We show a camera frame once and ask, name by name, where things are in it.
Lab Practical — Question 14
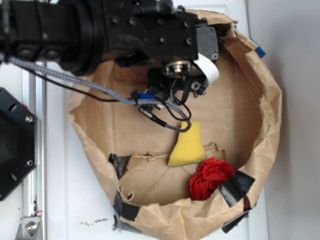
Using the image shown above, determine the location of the red crumpled paper ball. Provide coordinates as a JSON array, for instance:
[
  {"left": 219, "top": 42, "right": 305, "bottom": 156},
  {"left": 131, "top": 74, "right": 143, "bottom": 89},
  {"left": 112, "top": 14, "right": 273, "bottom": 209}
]
[{"left": 189, "top": 157, "right": 235, "bottom": 201}]

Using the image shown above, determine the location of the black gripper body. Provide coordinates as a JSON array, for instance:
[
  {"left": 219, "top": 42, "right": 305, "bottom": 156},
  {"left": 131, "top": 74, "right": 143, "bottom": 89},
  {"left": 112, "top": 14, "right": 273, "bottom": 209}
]
[{"left": 103, "top": 0, "right": 220, "bottom": 96}]

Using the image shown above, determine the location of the brown paper bag bin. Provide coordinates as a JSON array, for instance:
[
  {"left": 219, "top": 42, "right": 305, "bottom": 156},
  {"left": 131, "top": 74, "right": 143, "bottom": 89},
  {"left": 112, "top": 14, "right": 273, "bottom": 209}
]
[{"left": 67, "top": 10, "right": 282, "bottom": 240}]

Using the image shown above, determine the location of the blue tape strip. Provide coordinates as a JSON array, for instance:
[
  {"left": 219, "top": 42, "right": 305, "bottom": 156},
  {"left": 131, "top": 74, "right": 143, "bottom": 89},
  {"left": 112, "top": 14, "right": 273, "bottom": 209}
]
[{"left": 250, "top": 38, "right": 267, "bottom": 59}]

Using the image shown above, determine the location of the yellow sponge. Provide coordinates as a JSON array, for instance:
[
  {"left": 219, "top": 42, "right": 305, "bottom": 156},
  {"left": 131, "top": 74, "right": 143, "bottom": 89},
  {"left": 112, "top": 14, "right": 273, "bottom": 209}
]
[{"left": 168, "top": 120, "right": 206, "bottom": 167}]

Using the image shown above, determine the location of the grey braided cable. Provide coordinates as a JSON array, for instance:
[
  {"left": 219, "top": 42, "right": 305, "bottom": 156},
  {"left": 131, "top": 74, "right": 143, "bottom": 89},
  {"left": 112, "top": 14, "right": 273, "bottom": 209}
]
[{"left": 0, "top": 53, "right": 192, "bottom": 133}]

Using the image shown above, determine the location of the thin black cable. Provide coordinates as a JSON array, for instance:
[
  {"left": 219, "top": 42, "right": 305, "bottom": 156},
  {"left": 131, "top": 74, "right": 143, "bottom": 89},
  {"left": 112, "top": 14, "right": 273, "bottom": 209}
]
[{"left": 24, "top": 67, "right": 193, "bottom": 121}]

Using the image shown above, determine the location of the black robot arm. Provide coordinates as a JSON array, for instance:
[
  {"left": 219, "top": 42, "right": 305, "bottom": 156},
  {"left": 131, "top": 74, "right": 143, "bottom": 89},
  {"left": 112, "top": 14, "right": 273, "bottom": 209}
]
[{"left": 0, "top": 0, "right": 220, "bottom": 95}]

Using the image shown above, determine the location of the aluminium rail with bracket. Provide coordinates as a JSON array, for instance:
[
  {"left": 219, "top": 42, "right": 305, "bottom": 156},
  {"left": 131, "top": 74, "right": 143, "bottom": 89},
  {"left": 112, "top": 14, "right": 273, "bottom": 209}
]
[{"left": 14, "top": 62, "right": 48, "bottom": 240}]

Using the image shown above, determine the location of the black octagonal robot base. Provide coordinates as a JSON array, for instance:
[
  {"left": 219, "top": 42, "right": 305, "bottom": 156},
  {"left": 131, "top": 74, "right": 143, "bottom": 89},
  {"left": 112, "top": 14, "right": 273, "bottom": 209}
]
[{"left": 0, "top": 87, "right": 37, "bottom": 201}]

